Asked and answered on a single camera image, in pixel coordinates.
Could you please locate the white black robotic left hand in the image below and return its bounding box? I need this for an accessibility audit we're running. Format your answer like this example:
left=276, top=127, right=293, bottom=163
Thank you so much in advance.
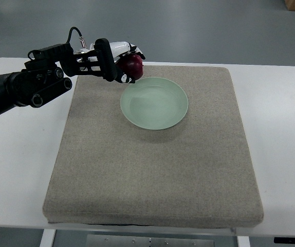
left=89, top=38, right=145, bottom=83

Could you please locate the red apple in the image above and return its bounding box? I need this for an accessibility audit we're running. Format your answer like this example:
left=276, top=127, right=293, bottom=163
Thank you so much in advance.
left=116, top=54, right=143, bottom=80

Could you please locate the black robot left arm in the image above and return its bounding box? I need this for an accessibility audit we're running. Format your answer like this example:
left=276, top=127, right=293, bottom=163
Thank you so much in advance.
left=0, top=36, right=117, bottom=115

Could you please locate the light green plate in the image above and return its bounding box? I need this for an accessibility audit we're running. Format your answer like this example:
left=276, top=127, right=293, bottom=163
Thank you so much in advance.
left=120, top=77, right=189, bottom=130

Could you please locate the beige fabric cushion mat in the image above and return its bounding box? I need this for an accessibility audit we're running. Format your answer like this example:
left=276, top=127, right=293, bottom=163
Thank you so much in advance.
left=43, top=65, right=264, bottom=228

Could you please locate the metal table crossbar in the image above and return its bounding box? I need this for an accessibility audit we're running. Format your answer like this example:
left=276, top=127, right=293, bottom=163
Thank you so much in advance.
left=86, top=234, right=215, bottom=247

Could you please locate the black table control panel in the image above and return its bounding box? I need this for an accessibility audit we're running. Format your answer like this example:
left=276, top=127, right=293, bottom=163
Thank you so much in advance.
left=273, top=237, right=295, bottom=244

